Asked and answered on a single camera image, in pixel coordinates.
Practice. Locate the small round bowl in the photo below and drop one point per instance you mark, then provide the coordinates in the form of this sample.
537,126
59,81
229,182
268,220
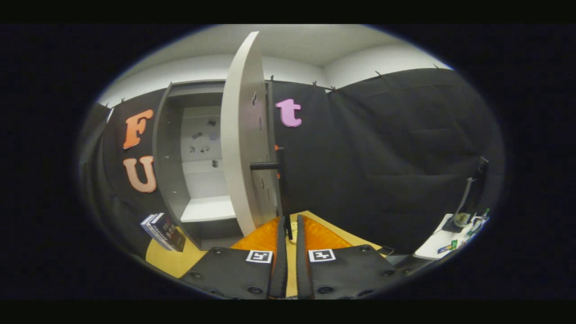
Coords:
461,219

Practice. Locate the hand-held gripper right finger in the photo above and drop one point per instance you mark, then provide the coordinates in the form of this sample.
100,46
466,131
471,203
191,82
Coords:
302,265

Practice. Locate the black backdrop cloth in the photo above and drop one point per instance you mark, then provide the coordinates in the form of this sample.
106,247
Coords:
382,157

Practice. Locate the white cabinet shelf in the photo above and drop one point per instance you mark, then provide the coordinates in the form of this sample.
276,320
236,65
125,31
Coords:
207,209

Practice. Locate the white side table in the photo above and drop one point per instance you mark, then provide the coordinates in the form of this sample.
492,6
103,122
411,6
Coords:
434,245

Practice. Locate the green packet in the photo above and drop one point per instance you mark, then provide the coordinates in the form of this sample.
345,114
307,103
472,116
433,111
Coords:
447,246

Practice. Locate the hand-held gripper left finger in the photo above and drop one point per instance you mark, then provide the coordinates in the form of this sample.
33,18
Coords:
279,261

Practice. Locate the dark blue book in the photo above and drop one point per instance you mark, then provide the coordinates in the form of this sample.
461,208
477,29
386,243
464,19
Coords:
168,231
148,226

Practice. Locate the green capped bottle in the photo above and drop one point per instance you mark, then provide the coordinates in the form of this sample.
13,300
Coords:
485,213

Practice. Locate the grey cabinet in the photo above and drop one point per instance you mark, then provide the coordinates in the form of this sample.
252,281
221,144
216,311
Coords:
171,180

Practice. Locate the white cabinet door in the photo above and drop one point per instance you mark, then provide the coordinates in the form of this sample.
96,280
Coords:
240,135

